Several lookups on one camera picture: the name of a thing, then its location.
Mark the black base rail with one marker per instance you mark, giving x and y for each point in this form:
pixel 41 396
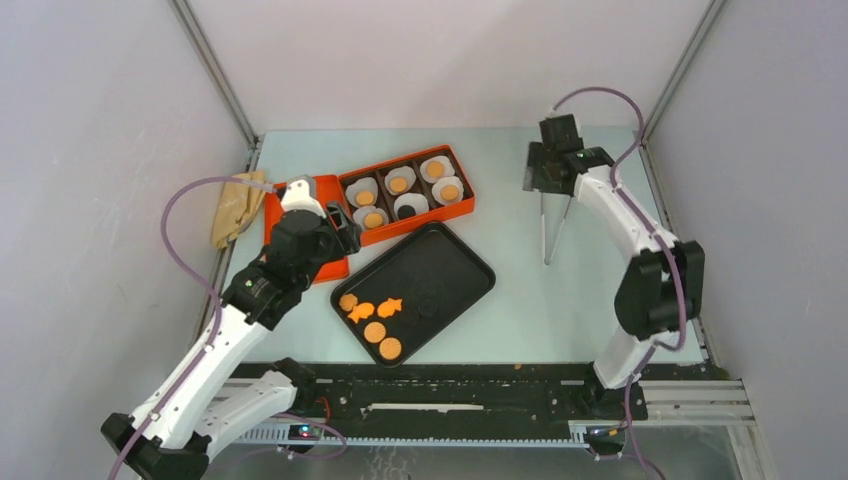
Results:
pixel 475 405

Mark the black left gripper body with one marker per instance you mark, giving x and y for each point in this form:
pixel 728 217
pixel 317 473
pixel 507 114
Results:
pixel 331 241

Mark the orange box lid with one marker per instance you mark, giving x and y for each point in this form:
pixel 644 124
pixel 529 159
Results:
pixel 326 189

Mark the orange fish cookie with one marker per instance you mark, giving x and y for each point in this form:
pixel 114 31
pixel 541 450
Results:
pixel 361 311
pixel 389 308

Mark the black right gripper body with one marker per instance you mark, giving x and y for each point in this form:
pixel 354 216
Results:
pixel 534 178

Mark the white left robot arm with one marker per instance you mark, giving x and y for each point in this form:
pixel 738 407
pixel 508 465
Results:
pixel 178 431

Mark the silver metal tongs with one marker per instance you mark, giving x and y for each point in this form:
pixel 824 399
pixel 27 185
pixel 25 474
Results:
pixel 553 213

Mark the white paper cupcake liner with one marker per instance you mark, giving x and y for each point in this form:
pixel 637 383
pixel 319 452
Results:
pixel 361 212
pixel 453 180
pixel 404 171
pixel 365 183
pixel 449 169
pixel 418 201

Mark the round orange biscuit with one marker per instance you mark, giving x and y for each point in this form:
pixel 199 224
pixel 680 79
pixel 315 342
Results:
pixel 450 193
pixel 435 169
pixel 374 332
pixel 365 198
pixel 398 185
pixel 373 220
pixel 390 348

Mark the orange swirl cookie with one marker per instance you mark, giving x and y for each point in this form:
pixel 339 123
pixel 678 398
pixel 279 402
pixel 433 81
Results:
pixel 348 302

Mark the beige crumpled cloth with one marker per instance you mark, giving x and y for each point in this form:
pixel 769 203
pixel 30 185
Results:
pixel 238 206

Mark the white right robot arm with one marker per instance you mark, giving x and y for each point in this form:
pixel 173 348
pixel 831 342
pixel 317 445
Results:
pixel 661 289

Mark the orange cookie box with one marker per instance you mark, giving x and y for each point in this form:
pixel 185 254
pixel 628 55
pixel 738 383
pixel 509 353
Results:
pixel 386 201

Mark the black baking tray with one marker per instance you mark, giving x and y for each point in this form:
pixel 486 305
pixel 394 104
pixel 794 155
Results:
pixel 430 263

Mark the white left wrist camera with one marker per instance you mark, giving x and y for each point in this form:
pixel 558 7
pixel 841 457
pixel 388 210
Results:
pixel 300 193

